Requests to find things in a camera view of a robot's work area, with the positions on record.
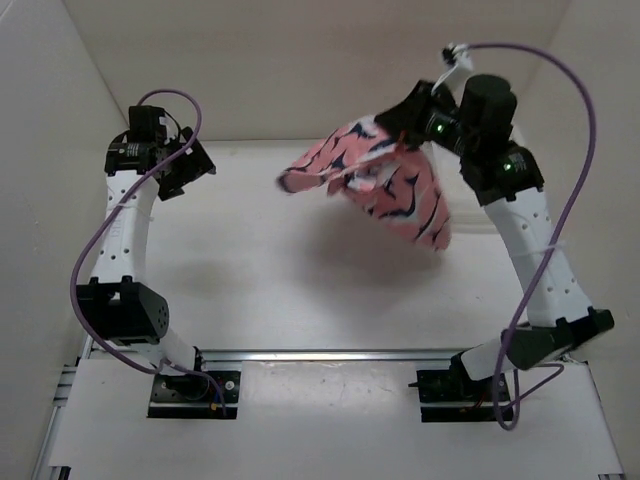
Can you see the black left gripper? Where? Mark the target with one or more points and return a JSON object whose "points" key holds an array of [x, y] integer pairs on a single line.
{"points": [[196, 165]]}

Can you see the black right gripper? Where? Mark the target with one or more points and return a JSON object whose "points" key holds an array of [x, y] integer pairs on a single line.
{"points": [[409, 113]]}

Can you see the pink shark print shorts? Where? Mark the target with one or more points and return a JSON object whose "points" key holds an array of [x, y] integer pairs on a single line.
{"points": [[388, 181]]}

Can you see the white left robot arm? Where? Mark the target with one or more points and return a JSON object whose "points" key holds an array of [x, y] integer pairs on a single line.
{"points": [[116, 302]]}

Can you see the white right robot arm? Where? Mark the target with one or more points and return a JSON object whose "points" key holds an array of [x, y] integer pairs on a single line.
{"points": [[509, 186]]}

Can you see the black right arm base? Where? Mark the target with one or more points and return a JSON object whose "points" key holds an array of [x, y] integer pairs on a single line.
{"points": [[444, 399]]}

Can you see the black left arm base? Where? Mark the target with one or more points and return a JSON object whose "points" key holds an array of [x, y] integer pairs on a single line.
{"points": [[194, 397]]}

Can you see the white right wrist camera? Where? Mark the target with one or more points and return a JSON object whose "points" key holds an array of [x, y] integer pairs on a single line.
{"points": [[459, 67]]}

